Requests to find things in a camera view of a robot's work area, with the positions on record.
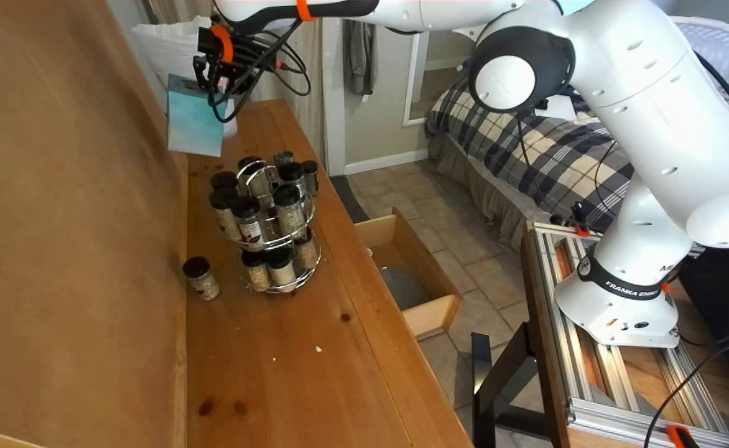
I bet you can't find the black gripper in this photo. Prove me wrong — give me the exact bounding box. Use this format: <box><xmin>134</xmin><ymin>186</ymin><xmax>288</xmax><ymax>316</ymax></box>
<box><xmin>191</xmin><ymin>44</ymin><xmax>254</xmax><ymax>110</ymax></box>

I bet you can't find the teal tissue box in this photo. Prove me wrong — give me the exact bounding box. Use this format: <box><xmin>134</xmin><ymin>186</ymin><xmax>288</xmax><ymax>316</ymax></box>
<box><xmin>165</xmin><ymin>73</ymin><xmax>226</xmax><ymax>160</ymax></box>

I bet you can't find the white bag-lined bin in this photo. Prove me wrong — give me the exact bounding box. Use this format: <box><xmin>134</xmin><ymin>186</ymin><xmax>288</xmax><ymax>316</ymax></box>
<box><xmin>126</xmin><ymin>14</ymin><xmax>239</xmax><ymax>119</ymax></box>

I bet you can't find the racked black-capped spice jar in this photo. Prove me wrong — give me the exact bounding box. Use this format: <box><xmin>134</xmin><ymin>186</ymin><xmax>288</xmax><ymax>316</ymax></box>
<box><xmin>264</xmin><ymin>246</ymin><xmax>299</xmax><ymax>294</ymax></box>
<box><xmin>209</xmin><ymin>170</ymin><xmax>242</xmax><ymax>197</ymax></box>
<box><xmin>272</xmin><ymin>181</ymin><xmax>308</xmax><ymax>236</ymax></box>
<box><xmin>299</xmin><ymin>160</ymin><xmax>323</xmax><ymax>200</ymax></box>
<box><xmin>209</xmin><ymin>189</ymin><xmax>242</xmax><ymax>245</ymax></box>
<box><xmin>275</xmin><ymin>160</ymin><xmax>303</xmax><ymax>189</ymax></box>
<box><xmin>239</xmin><ymin>248</ymin><xmax>272</xmax><ymax>294</ymax></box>
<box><xmin>294</xmin><ymin>227</ymin><xmax>320</xmax><ymax>273</ymax></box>
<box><xmin>231</xmin><ymin>195</ymin><xmax>267</xmax><ymax>248</ymax></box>

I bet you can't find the hanging grey garment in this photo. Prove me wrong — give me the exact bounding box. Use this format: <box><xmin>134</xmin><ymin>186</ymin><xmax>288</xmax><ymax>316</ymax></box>
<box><xmin>344</xmin><ymin>21</ymin><xmax>377</xmax><ymax>100</ymax></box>

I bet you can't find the metal revolving spice rack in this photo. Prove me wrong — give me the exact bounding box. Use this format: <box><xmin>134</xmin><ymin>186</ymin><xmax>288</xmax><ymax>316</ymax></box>
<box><xmin>207</xmin><ymin>149</ymin><xmax>325</xmax><ymax>299</ymax></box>

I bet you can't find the loose black-capped spice jar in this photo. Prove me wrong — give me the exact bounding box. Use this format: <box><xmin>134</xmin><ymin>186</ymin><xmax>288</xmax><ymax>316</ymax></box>
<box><xmin>180</xmin><ymin>253</ymin><xmax>224</xmax><ymax>303</ymax></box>

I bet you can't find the white framed mirror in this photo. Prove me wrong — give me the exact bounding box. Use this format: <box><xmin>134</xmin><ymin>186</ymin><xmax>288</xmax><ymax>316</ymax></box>
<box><xmin>401</xmin><ymin>28</ymin><xmax>486</xmax><ymax>128</ymax></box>

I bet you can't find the open wooden drawer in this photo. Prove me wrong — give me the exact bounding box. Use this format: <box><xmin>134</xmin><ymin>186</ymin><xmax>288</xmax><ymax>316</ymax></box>
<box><xmin>353</xmin><ymin>210</ymin><xmax>466</xmax><ymax>344</ymax></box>

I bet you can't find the black metal stand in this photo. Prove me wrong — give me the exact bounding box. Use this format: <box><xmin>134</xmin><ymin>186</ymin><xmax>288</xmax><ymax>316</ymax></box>
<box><xmin>471</xmin><ymin>322</ymin><xmax>549</xmax><ymax>448</ymax></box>

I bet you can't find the black cabinet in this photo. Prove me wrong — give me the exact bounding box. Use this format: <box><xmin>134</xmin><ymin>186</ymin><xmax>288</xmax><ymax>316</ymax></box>
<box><xmin>678</xmin><ymin>245</ymin><xmax>729</xmax><ymax>404</ymax></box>

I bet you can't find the black wrist camera orange mount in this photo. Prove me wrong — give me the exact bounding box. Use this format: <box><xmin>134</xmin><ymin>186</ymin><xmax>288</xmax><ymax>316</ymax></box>
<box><xmin>195</xmin><ymin>23</ymin><xmax>259</xmax><ymax>70</ymax></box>

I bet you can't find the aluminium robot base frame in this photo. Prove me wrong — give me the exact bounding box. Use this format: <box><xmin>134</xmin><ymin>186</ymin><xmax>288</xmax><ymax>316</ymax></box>
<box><xmin>521</xmin><ymin>219</ymin><xmax>729</xmax><ymax>448</ymax></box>

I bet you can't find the black floor cable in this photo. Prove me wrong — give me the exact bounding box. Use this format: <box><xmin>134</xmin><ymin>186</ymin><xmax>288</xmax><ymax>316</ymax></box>
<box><xmin>641</xmin><ymin>324</ymin><xmax>729</xmax><ymax>448</ymax></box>

